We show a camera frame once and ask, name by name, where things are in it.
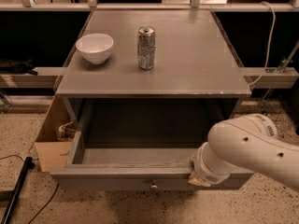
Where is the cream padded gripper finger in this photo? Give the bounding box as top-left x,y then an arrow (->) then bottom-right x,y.
188,171 -> 211,187

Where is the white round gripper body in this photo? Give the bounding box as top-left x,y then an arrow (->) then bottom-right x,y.
191,149 -> 231,185

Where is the grey top drawer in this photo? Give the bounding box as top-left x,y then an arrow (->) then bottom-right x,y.
50,121 -> 255,192

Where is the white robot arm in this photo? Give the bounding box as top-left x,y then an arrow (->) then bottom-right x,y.
189,114 -> 299,191

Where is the grey drawer cabinet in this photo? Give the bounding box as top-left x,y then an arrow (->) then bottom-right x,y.
55,9 -> 252,161

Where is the open cardboard box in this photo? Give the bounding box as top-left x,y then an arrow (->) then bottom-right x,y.
35,97 -> 73,172

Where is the crumpled item in box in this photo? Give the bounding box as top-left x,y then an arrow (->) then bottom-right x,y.
56,122 -> 76,142

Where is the silver drink can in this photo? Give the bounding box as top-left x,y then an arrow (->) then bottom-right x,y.
137,25 -> 156,70

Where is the clear acrylic guard panel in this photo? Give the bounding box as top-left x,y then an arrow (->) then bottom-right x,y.
212,11 -> 254,90

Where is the white ceramic bowl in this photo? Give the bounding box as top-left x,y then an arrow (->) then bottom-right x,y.
76,34 -> 114,64

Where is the black bar on floor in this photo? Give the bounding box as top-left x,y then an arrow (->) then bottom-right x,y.
1,157 -> 35,224

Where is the black object on ledge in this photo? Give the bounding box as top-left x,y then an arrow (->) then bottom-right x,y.
0,59 -> 38,76

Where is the white cable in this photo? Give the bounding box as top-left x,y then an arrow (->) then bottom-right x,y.
248,1 -> 278,87

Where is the black floor cable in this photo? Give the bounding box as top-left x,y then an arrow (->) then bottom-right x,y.
0,154 -> 61,224

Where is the metal railing frame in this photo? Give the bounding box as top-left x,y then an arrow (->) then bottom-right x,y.
0,0 -> 299,12

